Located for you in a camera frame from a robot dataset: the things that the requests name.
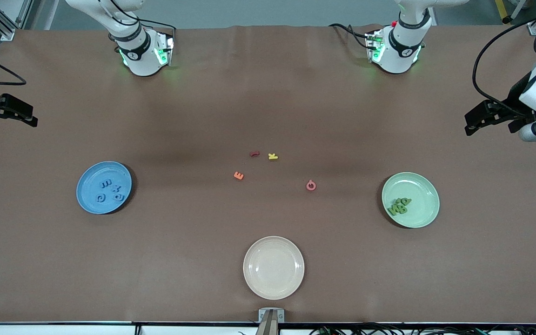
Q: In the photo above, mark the brown table cover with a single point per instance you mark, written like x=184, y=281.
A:
x=156, y=279

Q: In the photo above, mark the blue foam letter a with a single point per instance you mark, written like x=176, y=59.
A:
x=121, y=197

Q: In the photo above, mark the blue foam letter G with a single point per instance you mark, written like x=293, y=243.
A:
x=97, y=197

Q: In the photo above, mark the green plate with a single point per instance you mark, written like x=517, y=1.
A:
x=421, y=186

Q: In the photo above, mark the green foam letter B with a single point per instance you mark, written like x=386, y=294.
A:
x=403, y=210

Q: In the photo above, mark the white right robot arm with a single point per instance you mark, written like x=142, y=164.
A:
x=140, y=60

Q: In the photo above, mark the white table edge rail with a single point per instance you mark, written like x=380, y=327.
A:
x=63, y=330

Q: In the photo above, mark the blue foam letter E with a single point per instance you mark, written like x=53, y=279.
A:
x=105, y=184

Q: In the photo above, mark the chair leg with caster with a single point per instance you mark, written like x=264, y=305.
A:
x=507, y=19

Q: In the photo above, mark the pink foam letter Q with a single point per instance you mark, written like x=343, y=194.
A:
x=307, y=185

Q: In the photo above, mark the cream plate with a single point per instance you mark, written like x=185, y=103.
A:
x=273, y=267

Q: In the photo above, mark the green foam letter N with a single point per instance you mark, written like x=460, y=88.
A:
x=391, y=211

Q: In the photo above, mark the aluminium frame structure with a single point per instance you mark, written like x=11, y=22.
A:
x=6, y=33

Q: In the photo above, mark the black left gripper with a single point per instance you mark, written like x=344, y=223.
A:
x=513, y=101

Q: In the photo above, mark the blue plate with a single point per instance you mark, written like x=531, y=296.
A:
x=91, y=179

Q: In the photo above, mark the blue foam letter X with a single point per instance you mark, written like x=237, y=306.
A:
x=116, y=188

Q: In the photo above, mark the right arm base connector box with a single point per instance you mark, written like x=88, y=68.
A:
x=164, y=49

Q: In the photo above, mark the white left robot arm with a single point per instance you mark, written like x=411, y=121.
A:
x=400, y=56

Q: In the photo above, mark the green foam letter P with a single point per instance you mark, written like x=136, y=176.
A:
x=407, y=201

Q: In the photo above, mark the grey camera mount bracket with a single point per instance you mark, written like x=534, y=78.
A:
x=271, y=318

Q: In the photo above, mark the orange foam letter E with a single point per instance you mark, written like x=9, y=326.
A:
x=237, y=175

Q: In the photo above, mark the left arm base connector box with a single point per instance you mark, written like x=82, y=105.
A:
x=374, y=46

